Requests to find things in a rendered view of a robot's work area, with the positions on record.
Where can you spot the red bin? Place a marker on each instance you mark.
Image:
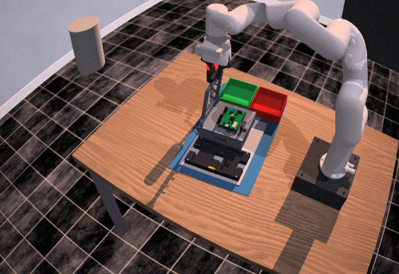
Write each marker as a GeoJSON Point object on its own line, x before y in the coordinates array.
{"type": "Point", "coordinates": [268, 104]}

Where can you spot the green circuit board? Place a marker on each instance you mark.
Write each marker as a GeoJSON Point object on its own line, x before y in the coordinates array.
{"type": "Point", "coordinates": [233, 118]}

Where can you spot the green bin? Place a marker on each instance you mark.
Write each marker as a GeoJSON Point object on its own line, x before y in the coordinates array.
{"type": "Point", "coordinates": [238, 92]}

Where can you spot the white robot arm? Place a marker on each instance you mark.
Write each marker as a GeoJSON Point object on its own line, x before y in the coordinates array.
{"type": "Point", "coordinates": [340, 39]}

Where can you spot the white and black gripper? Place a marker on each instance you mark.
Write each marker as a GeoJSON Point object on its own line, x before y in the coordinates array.
{"type": "Point", "coordinates": [223, 62]}

